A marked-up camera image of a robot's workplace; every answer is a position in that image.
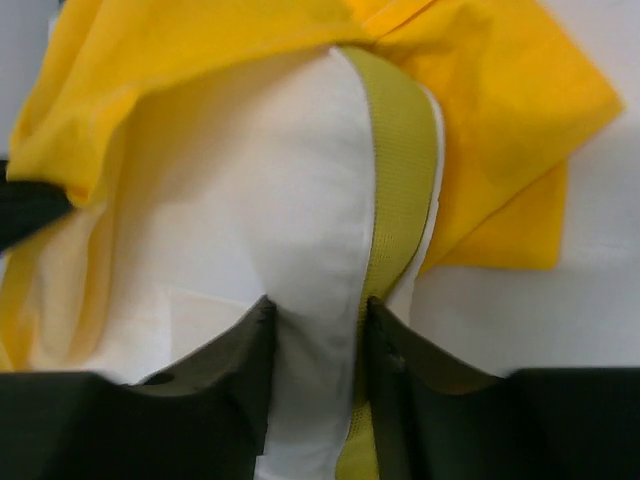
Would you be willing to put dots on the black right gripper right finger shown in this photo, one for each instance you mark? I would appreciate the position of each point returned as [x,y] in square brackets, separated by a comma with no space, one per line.
[436,417]

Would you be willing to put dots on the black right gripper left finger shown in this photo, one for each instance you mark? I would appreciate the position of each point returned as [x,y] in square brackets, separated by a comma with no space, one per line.
[203,417]

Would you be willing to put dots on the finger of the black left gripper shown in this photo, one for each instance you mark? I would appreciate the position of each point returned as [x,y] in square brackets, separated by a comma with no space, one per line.
[27,207]

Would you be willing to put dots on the yellow pillowcase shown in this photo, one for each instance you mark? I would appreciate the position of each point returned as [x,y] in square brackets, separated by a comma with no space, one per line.
[518,97]

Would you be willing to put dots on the white pillow yellow border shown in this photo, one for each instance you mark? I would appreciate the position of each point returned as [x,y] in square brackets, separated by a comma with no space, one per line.
[310,179]

